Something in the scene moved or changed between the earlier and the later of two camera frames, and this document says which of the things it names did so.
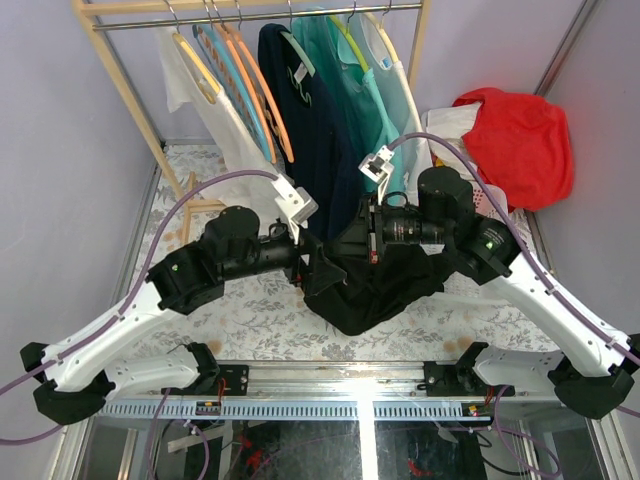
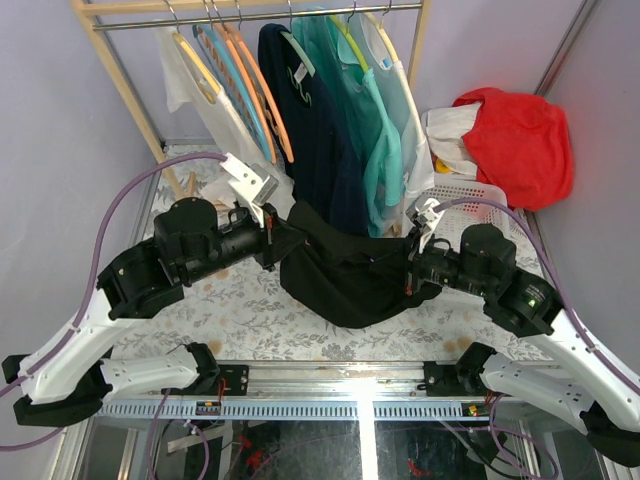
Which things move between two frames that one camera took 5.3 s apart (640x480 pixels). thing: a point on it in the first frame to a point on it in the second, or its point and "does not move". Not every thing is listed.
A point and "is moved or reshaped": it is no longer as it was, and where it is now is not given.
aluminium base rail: x=379 y=391 does not move
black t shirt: x=355 y=299 is moved or reshaped
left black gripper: x=322 y=272 to x=277 y=239
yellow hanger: x=345 y=29 does not move
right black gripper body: x=394 y=225 to x=434 y=264
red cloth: x=523 y=145 does not move
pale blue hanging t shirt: x=396 y=102 does not move
